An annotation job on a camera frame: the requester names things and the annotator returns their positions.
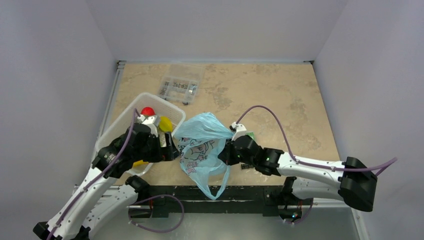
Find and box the white plastic basket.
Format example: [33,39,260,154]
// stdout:
[92,92,186,179]

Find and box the green circuit board box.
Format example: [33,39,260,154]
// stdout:
[246,131,255,140]

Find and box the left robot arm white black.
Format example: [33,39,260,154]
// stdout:
[32,122,179,240]

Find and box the black T-handle tool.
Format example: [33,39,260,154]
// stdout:
[240,163,255,170]

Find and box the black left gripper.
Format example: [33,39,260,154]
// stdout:
[133,130,180,162]

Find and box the red fake fruit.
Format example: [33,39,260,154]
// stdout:
[140,106,156,116]

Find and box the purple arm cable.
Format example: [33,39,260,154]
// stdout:
[46,107,142,240]
[234,105,398,177]

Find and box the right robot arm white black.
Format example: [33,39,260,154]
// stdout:
[218,135,378,212]

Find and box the blue plastic bag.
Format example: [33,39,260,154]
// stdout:
[174,112,233,201]

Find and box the yellow fake starfruit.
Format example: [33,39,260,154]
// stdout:
[158,116,174,133]

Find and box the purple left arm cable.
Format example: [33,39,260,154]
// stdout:
[46,107,142,240]

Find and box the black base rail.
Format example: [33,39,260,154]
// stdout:
[116,174,316,219]

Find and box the yellow fake banana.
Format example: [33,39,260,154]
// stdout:
[132,160,148,168]

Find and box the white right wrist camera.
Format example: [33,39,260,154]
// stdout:
[229,122,247,141]

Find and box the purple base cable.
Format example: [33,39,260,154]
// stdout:
[127,194,185,233]

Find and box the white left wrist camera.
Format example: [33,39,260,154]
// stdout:
[136,115,161,137]

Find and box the aluminium frame rail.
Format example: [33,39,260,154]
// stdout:
[96,60,127,139]

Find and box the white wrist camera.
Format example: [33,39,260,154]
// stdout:
[229,122,247,141]
[136,115,161,137]

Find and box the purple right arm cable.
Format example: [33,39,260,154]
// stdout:
[234,105,398,177]

